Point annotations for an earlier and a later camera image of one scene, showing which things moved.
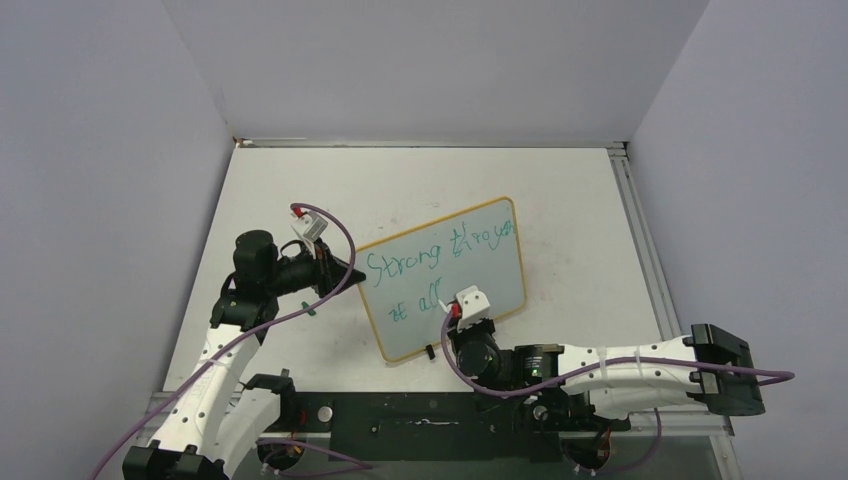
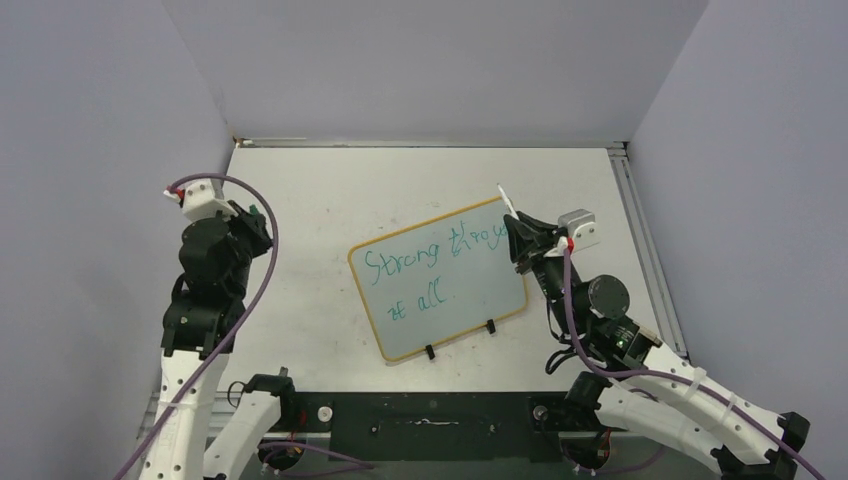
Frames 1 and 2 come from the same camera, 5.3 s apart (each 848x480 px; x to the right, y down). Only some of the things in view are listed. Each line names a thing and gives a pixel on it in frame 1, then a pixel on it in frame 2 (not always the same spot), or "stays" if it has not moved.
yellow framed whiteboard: (408, 272) stays
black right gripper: (459, 333) to (529, 239)
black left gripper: (327, 270) to (255, 225)
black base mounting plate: (439, 427) stays
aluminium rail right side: (645, 244) stays
